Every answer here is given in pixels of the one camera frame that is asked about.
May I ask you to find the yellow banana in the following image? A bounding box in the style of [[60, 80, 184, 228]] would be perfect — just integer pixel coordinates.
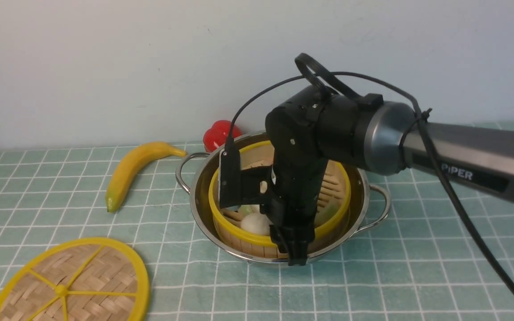
[[105, 141, 187, 213]]

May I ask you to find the bamboo steamer basket yellow rim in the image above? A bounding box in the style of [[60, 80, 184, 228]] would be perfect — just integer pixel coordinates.
[[208, 140, 351, 259]]

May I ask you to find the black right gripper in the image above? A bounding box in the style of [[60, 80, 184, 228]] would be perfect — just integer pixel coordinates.
[[261, 86, 327, 267]]

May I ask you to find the stainless steel pot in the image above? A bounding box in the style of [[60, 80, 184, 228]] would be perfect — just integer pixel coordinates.
[[176, 132, 391, 266]]

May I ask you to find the white round bun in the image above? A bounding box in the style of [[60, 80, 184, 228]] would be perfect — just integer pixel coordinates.
[[240, 213, 271, 236]]

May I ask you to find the green dumpling wedge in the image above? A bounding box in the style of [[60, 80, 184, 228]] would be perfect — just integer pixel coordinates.
[[314, 201, 340, 227]]

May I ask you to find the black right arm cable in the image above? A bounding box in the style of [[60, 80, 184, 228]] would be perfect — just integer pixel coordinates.
[[226, 53, 514, 321]]

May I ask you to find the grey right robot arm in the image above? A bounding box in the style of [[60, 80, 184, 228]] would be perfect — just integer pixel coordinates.
[[265, 86, 514, 266]]

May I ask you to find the red bell pepper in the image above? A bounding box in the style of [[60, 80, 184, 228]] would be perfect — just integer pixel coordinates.
[[202, 120, 231, 153]]

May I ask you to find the light green dumpling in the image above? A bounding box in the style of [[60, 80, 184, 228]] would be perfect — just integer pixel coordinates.
[[237, 205, 260, 217]]

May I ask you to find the woven bamboo steamer lid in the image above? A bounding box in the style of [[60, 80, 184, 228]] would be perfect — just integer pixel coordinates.
[[0, 237, 151, 321]]

